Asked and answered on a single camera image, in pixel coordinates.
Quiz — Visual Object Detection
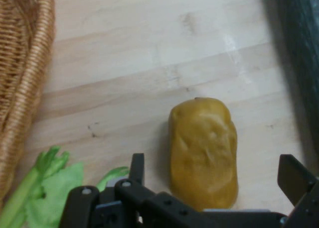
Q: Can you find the green celery stalk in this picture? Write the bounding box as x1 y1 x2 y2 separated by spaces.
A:
0 145 131 228

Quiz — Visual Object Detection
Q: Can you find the long dark green cucumber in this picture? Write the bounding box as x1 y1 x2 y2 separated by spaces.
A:
259 0 319 174

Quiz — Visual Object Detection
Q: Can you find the yellow-brown toy potato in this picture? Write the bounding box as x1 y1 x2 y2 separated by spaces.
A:
167 97 240 212

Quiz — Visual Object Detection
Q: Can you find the wooden cutting board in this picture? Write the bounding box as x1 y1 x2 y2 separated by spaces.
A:
14 0 315 214

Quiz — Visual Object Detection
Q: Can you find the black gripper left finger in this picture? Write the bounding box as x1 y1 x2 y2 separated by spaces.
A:
58 152 205 228

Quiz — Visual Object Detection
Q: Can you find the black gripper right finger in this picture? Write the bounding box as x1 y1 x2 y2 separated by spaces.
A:
277 154 319 228

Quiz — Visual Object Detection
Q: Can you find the oval wicker basket with handles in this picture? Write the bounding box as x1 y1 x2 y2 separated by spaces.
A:
0 0 56 209

